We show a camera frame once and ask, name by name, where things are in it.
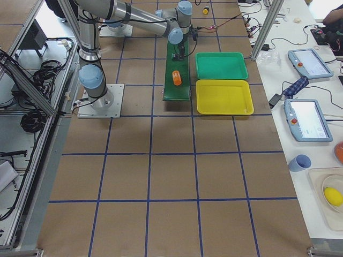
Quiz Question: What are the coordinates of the plain orange cylinder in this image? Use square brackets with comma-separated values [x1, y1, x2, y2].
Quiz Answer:
[171, 70, 182, 86]

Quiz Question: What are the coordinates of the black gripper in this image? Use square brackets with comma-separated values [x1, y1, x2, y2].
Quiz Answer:
[177, 42, 186, 58]

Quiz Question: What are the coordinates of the yellow plastic tray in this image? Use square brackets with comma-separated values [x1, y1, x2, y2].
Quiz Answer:
[196, 79, 254, 115]

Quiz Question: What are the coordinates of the green plastic tray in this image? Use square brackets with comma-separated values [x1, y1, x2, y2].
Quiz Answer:
[195, 52, 248, 80]

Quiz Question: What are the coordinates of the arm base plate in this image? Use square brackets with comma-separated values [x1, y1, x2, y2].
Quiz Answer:
[77, 84, 124, 118]
[100, 24, 133, 37]

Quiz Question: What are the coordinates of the red black power cable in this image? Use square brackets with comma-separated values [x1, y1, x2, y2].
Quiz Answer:
[195, 14, 242, 33]

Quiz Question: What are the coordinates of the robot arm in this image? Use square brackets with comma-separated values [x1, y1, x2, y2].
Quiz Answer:
[76, 1, 192, 61]
[76, 1, 107, 103]

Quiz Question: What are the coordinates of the black power adapter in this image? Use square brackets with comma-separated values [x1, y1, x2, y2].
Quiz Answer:
[269, 94, 281, 109]

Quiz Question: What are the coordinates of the beige tray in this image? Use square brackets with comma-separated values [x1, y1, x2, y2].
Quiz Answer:
[309, 168, 342, 231]

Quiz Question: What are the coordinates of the blue teach pendant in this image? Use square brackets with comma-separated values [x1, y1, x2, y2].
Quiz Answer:
[287, 49, 333, 80]
[284, 99, 333, 142]

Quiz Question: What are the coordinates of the green conveyor belt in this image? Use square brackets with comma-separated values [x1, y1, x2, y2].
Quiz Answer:
[163, 39, 190, 101]

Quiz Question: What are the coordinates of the yellow lemon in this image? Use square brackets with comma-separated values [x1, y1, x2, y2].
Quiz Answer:
[324, 187, 342, 207]

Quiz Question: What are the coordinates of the blue plastic cup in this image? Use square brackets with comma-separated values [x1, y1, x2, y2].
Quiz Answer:
[288, 154, 312, 172]

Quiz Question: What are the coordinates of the aluminium frame post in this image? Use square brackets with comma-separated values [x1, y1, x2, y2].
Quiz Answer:
[250, 0, 284, 61]

